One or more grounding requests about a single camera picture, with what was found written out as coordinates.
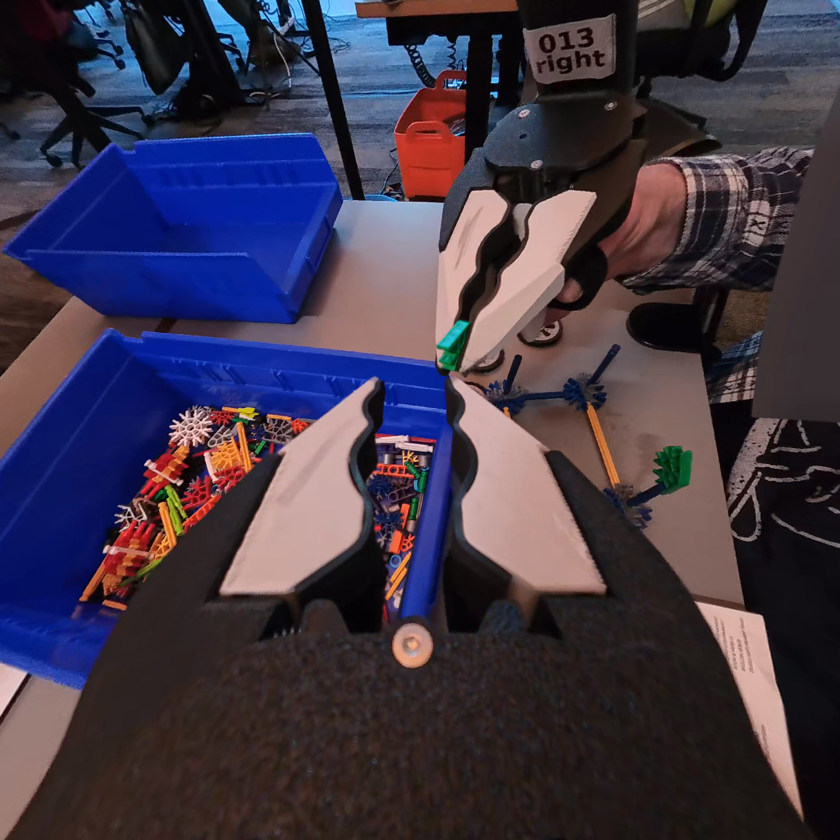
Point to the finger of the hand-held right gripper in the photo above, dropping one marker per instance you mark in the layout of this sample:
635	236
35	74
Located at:
462	256
538	263

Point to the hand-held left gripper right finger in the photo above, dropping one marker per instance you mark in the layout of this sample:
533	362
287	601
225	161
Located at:
525	505

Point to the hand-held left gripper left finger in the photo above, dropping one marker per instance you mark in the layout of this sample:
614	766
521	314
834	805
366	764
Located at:
309	512

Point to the blue yellow toy rod frame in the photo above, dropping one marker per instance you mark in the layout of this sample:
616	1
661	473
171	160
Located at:
601	444

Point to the pile of colourful toy pieces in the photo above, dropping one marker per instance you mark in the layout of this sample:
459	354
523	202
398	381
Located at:
210	460

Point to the blue bin with white label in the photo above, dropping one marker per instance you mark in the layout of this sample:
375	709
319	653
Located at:
79	499

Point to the person's right forearm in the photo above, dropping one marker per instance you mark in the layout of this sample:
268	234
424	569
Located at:
735	217

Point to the person's right hand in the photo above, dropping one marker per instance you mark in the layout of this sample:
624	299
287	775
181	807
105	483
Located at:
656	217

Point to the orange bag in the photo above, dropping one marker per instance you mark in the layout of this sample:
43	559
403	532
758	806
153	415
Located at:
427	151

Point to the wooden desk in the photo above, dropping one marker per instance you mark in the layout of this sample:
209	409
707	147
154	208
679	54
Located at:
433	7

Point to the person's dark printed shirt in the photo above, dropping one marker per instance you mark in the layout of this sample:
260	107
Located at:
788	551

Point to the toy instruction sheet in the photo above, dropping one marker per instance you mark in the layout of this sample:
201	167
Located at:
748	683

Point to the blue plastic bin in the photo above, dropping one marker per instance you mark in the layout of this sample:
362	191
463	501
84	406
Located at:
171	250

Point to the black metal post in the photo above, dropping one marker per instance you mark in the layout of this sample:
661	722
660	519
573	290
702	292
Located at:
335	105

